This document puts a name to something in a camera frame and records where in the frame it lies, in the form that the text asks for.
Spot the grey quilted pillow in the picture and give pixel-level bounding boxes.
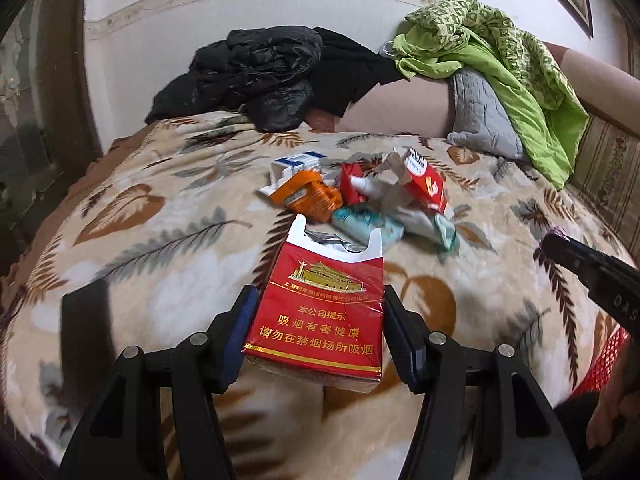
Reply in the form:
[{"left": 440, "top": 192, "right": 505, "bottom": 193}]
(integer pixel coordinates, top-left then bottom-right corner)
[{"left": 446, "top": 67, "right": 526, "bottom": 162}]

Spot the black puffer jacket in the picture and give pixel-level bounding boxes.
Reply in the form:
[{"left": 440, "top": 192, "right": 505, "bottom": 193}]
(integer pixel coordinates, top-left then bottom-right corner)
[{"left": 145, "top": 25, "right": 325, "bottom": 134}]

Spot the black smartphone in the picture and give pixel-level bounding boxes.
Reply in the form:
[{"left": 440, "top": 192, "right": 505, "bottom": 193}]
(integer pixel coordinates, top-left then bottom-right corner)
[{"left": 61, "top": 280, "right": 110, "bottom": 342}]

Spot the orange snack packet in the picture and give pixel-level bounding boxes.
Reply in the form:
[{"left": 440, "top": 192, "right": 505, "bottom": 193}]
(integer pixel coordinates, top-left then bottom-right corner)
[{"left": 270, "top": 170, "right": 345, "bottom": 224}]

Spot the black cloth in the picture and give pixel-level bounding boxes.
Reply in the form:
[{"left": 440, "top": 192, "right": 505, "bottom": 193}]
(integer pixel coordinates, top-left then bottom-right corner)
[{"left": 307, "top": 26, "right": 404, "bottom": 119}]

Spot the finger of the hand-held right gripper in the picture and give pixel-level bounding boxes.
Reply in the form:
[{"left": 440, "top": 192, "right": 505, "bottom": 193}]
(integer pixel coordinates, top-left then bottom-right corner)
[{"left": 541, "top": 227, "right": 640, "bottom": 333}]

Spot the leaf printed blanket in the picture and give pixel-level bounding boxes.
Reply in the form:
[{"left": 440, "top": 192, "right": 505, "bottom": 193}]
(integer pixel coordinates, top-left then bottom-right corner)
[{"left": 0, "top": 110, "right": 640, "bottom": 480}]

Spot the red plastic basket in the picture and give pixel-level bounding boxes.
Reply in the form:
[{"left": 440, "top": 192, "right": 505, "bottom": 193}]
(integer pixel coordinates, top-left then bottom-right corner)
[{"left": 570, "top": 329, "right": 640, "bottom": 411}]

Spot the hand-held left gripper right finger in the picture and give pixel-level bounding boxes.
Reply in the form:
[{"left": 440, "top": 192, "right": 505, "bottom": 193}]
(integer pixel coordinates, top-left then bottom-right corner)
[{"left": 382, "top": 285, "right": 584, "bottom": 480}]

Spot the crumpled red packet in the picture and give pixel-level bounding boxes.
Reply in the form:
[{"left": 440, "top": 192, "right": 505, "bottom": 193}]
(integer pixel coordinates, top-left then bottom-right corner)
[{"left": 340, "top": 161, "right": 375, "bottom": 206}]

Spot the pink bolster cushion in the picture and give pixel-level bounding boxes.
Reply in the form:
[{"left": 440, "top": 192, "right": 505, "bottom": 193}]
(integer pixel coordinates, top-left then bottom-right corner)
[{"left": 306, "top": 42, "right": 592, "bottom": 140}]

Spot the blue white cigarette box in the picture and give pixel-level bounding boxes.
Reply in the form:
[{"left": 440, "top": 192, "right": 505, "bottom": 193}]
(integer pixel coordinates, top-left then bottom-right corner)
[{"left": 257, "top": 151, "right": 324, "bottom": 201}]

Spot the striped headboard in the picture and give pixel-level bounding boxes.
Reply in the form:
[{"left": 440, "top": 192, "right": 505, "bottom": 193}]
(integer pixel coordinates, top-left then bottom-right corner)
[{"left": 570, "top": 110, "right": 640, "bottom": 261}]

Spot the wooden glass door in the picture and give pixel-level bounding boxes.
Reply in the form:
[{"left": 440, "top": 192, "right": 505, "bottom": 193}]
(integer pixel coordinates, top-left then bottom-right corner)
[{"left": 0, "top": 0, "right": 105, "bottom": 281}]

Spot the red white cigarette box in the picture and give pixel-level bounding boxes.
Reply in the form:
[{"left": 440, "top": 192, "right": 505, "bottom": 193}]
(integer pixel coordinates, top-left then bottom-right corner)
[{"left": 395, "top": 146, "right": 449, "bottom": 217}]

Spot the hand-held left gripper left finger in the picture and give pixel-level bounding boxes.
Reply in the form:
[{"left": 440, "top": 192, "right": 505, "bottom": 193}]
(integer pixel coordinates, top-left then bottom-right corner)
[{"left": 57, "top": 285, "right": 261, "bottom": 480}]

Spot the green patterned quilt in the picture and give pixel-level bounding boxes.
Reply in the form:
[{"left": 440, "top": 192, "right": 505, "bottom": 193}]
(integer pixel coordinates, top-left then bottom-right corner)
[{"left": 392, "top": 0, "right": 590, "bottom": 191}]

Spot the white toothpaste tube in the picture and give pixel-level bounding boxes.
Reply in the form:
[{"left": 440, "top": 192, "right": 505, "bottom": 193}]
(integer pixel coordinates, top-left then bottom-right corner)
[{"left": 395, "top": 210, "right": 457, "bottom": 252}]

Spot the teal tissue packet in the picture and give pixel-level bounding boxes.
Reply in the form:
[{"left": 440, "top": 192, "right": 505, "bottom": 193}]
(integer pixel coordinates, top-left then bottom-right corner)
[{"left": 332, "top": 207, "right": 405, "bottom": 249}]

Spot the person's right hand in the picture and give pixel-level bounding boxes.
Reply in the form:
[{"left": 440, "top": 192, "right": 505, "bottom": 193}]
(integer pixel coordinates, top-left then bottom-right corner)
[{"left": 585, "top": 385, "right": 640, "bottom": 453}]

